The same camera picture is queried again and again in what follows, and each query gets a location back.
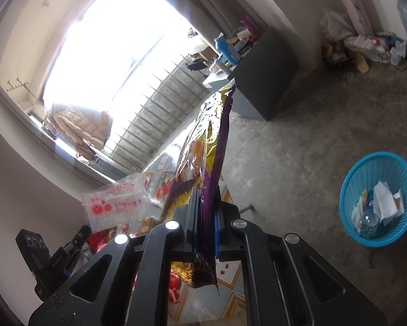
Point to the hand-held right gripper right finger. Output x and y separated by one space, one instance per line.
223 237

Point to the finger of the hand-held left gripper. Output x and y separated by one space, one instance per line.
76 248

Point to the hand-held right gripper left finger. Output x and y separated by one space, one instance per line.
189 231

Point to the red printed plastic bag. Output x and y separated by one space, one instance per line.
115 203

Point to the purple gold snack bag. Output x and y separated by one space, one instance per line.
210 135

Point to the clear plastic bottle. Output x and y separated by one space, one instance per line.
368 224

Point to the blue plastic mesh basket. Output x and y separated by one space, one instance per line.
359 176

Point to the white cardboard box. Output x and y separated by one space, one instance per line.
385 200

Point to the fruit print tablecloth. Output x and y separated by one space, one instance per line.
230 307

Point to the grey slatted railing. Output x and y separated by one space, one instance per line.
155 122

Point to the beige quilted jacket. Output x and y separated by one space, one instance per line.
84 125

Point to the crumpled paper wrapper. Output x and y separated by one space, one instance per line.
361 203

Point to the black box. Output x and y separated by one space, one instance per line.
196 65

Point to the grey cabinet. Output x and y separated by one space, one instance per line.
264 74

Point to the brown cardboard box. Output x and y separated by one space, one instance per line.
207 53

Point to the blue bottle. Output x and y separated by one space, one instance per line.
225 49

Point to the pile of small household items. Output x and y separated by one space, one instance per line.
244 40

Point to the large window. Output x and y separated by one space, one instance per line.
115 40

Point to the purple cup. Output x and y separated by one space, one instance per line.
249 25

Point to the dark snack box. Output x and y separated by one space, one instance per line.
334 53

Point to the grey curtain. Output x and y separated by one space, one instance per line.
220 10

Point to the white plastic bag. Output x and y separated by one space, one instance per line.
336 23

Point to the pile of mixed wrappers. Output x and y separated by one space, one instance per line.
373 46

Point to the pink patterned roll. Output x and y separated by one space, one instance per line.
353 3

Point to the wall hook rack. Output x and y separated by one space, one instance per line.
16 85

